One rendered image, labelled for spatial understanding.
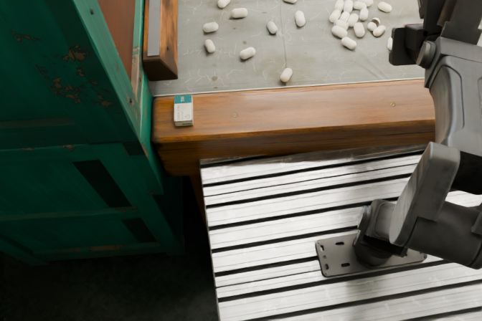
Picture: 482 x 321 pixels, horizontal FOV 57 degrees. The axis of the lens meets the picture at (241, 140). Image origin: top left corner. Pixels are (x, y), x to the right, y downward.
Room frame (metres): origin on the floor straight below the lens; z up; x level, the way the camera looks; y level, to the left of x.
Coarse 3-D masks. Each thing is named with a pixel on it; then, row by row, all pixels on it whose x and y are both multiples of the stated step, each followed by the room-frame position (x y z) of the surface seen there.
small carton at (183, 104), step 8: (176, 96) 0.48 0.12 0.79; (184, 96) 0.48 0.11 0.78; (176, 104) 0.47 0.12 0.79; (184, 104) 0.46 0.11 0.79; (192, 104) 0.47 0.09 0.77; (176, 112) 0.45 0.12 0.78; (184, 112) 0.45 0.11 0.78; (192, 112) 0.45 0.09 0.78; (176, 120) 0.43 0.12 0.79; (184, 120) 0.43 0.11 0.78; (192, 120) 0.43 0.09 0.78
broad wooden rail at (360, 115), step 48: (192, 96) 0.50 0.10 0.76; (240, 96) 0.49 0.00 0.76; (288, 96) 0.49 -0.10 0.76; (336, 96) 0.48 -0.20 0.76; (384, 96) 0.48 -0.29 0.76; (192, 144) 0.40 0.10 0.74; (240, 144) 0.40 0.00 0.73; (288, 144) 0.41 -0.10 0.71; (336, 144) 0.41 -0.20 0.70; (384, 144) 0.42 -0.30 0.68
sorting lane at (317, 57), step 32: (192, 0) 0.78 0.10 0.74; (256, 0) 0.78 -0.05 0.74; (320, 0) 0.77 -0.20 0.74; (352, 0) 0.77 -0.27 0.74; (384, 0) 0.76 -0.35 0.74; (416, 0) 0.76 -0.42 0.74; (192, 32) 0.68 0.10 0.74; (224, 32) 0.68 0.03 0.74; (256, 32) 0.68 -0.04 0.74; (288, 32) 0.68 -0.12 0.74; (320, 32) 0.67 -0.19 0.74; (352, 32) 0.67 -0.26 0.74; (384, 32) 0.67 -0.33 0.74; (192, 64) 0.59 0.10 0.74; (224, 64) 0.59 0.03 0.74; (256, 64) 0.59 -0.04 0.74; (288, 64) 0.59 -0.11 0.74; (320, 64) 0.58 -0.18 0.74; (352, 64) 0.58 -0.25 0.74; (384, 64) 0.58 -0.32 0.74; (416, 64) 0.57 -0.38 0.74; (160, 96) 0.52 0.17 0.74
